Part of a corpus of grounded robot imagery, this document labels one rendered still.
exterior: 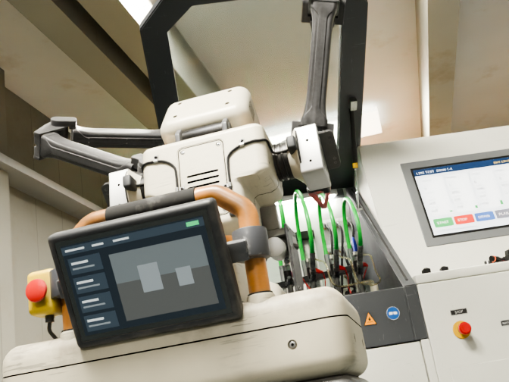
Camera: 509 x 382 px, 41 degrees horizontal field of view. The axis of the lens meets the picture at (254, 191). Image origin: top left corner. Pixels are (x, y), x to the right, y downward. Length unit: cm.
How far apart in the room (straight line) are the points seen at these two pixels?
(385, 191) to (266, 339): 158
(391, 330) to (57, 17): 269
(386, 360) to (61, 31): 281
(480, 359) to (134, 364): 130
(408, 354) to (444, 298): 20
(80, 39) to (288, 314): 340
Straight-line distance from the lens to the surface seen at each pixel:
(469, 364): 211
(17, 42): 502
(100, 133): 197
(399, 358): 205
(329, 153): 150
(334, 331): 95
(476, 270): 216
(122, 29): 414
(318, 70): 164
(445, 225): 245
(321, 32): 167
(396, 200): 247
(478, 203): 253
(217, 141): 144
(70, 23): 407
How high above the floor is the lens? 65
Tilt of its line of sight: 18 degrees up
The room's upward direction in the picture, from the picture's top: 9 degrees counter-clockwise
